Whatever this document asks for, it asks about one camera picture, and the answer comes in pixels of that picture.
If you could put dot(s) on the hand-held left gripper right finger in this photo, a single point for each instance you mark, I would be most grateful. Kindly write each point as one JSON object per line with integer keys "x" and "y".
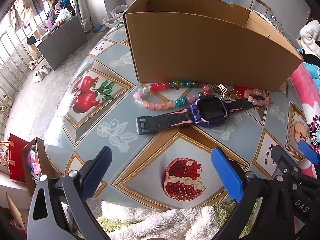
{"x": 226, "y": 172}

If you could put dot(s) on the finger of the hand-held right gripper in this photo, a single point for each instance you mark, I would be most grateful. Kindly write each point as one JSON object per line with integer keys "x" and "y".
{"x": 280, "y": 155}
{"x": 307, "y": 148}

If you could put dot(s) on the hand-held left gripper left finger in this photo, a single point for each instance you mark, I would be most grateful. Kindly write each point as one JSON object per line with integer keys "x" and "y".
{"x": 96, "y": 172}

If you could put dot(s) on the purple smart watch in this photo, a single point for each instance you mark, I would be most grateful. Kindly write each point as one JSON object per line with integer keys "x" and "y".
{"x": 210, "y": 108}

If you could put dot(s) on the large brown cardboard box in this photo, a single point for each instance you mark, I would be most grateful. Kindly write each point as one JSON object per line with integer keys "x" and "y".
{"x": 200, "y": 50}

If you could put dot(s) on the green fuzzy cloth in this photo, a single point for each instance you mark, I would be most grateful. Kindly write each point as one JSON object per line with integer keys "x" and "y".
{"x": 225, "y": 207}

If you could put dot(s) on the small open brown box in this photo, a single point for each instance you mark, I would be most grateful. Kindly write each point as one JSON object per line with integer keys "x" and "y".
{"x": 42, "y": 160}

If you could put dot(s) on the pink floral blanket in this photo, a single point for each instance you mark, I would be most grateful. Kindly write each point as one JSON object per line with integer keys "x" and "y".
{"x": 303, "y": 85}

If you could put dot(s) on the blue cartoon blanket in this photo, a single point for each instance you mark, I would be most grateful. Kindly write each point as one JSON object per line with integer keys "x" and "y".
{"x": 312, "y": 70}

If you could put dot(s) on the red gift bag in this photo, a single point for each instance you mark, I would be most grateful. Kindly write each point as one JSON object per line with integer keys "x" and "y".
{"x": 17, "y": 160}

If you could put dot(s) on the white fleece blanket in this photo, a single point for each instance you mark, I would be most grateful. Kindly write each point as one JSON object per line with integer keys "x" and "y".
{"x": 162, "y": 222}

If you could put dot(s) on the white shoe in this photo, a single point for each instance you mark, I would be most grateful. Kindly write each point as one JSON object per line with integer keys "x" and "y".
{"x": 38, "y": 77}
{"x": 45, "y": 69}

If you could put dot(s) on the silver sequin pillow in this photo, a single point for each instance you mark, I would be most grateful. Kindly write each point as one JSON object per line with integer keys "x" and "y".
{"x": 277, "y": 25}

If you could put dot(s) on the grey cabinet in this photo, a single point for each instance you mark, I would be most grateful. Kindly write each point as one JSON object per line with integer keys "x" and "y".
{"x": 62, "y": 45}

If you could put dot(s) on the white plastic bag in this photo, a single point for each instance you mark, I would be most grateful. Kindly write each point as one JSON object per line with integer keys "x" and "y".
{"x": 117, "y": 11}

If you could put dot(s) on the pile of clothes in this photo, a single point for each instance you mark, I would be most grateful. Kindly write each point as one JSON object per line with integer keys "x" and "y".
{"x": 61, "y": 10}

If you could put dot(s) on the grey curtain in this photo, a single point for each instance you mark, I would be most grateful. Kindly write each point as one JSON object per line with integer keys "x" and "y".
{"x": 85, "y": 5}

